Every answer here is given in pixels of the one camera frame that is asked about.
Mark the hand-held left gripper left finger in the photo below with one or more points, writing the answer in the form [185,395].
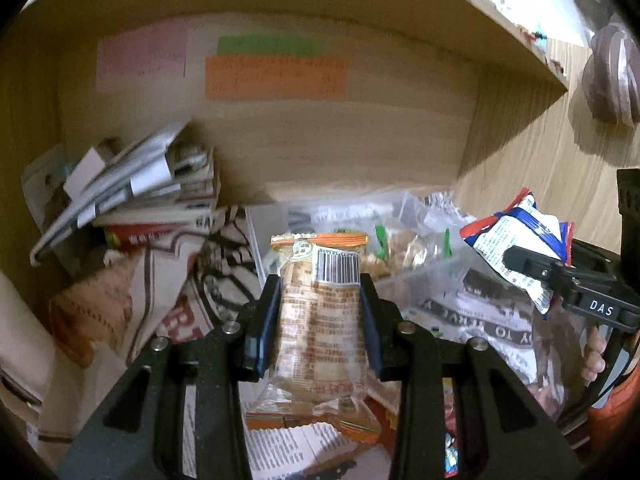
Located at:
[265,325]

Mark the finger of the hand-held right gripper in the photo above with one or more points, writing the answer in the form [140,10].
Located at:
[600,260]
[530,260]

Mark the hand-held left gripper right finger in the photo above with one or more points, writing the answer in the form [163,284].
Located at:
[372,325]

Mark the blue white snack packet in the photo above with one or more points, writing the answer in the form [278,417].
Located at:
[520,240]

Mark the clear biscuit packet orange edges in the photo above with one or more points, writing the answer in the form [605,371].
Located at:
[315,320]

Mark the clear plastic storage box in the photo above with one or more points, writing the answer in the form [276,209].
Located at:
[435,272]

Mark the clear packet green strip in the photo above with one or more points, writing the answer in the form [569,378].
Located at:
[382,241]

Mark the person's right hand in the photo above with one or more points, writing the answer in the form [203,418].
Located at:
[595,357]

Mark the clear packet brown contents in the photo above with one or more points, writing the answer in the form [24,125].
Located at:
[550,360]

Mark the printed newspaper pattern cloth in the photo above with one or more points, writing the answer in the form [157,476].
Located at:
[165,280]

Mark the red snack packet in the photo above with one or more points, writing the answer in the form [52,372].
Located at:
[450,440]

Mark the orange-red clothing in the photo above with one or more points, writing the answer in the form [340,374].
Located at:
[615,410]

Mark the wooden desk hutch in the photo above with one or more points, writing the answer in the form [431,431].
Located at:
[350,150]

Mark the stack of books and papers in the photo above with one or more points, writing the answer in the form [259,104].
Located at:
[130,185]

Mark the orange sticky note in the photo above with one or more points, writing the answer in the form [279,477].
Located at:
[275,77]

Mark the green sticky note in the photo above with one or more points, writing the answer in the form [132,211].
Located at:
[270,45]

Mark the pink sticky note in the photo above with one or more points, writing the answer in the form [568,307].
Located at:
[142,55]

